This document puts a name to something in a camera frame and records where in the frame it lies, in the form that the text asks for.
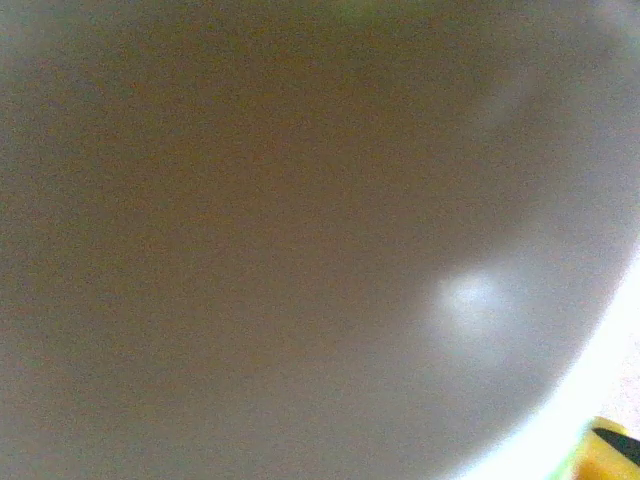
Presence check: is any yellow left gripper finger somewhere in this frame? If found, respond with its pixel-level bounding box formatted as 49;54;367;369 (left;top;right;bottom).
572;415;640;480

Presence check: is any white pill bottle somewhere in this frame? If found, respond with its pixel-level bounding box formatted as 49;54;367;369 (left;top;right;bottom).
0;0;640;480

